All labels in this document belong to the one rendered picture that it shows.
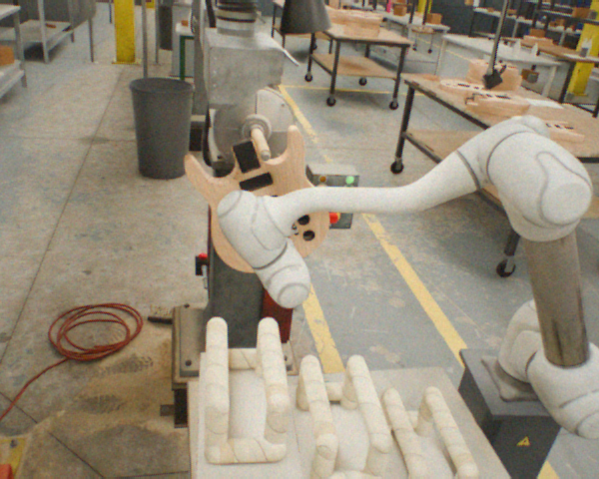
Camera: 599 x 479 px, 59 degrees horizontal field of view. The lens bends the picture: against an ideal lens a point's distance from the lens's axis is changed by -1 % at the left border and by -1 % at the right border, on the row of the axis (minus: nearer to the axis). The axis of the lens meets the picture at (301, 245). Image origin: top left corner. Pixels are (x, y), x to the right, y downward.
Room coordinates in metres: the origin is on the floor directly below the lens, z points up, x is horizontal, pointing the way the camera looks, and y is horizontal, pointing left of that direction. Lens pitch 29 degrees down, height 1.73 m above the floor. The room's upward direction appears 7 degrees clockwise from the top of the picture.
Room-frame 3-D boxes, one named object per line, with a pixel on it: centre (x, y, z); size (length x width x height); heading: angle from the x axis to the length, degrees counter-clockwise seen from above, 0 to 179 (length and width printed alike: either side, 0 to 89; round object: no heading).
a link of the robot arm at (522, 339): (1.21, -0.69, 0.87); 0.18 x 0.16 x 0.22; 9
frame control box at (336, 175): (1.72, -0.03, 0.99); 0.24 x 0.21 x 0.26; 15
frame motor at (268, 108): (1.74, 0.22, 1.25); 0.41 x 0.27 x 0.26; 15
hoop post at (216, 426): (0.51, 0.08, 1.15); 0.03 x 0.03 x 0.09
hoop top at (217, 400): (0.59, 0.10, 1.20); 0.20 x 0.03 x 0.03; 11
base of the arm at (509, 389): (1.24, -0.68, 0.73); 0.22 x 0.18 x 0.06; 7
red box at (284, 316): (1.85, 0.09, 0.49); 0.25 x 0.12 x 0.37; 15
